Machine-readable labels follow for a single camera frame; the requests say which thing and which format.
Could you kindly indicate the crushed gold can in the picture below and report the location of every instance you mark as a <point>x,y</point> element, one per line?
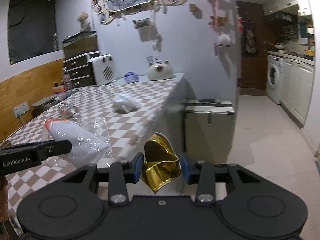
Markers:
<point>161,165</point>

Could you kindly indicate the white plastic wrapper bag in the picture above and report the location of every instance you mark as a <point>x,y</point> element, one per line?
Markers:
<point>89,139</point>

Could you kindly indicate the crumpled white tissue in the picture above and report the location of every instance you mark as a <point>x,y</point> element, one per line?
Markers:
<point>125,103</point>

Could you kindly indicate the black drawer unit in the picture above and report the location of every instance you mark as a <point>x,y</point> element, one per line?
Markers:
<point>80,70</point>

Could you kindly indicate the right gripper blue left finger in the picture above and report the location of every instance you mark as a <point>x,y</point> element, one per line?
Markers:
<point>136,166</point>

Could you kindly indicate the white wall power outlet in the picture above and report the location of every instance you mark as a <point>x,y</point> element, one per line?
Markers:
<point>20,109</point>

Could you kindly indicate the white ribbed suitcase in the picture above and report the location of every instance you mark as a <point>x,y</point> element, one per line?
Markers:
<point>209,130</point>

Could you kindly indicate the glass fish tank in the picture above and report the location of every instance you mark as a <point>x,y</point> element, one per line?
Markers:
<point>80,43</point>

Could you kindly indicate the clear plastic bottle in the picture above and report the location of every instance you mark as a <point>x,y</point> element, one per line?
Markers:
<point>70,112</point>

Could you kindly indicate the white washing machine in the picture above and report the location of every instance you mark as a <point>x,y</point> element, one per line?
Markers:
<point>274,78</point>

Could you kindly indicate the white kitchen cabinets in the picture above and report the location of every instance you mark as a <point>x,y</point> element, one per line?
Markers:
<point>297,81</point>

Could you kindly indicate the white cat-shaped container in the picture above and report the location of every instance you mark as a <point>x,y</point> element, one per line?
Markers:
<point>160,71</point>

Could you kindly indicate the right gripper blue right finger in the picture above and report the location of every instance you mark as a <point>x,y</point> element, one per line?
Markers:
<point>188,168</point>

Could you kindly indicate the black window cover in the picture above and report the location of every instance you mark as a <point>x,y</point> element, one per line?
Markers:
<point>31,29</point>

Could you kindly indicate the person's left hand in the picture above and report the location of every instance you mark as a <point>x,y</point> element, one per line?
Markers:
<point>4,199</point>

